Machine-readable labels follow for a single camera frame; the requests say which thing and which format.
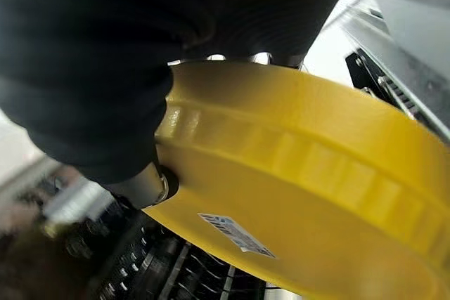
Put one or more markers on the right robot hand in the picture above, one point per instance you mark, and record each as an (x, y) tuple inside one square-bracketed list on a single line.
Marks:
[(88, 50)]

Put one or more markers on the dishwasher rack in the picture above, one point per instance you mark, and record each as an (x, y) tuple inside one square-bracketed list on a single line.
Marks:
[(158, 265)]

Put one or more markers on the open dishwasher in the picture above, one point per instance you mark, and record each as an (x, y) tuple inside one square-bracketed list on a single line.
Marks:
[(397, 50)]

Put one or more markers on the white barcode sticker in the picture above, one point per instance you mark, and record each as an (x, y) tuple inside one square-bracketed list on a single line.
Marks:
[(236, 232)]

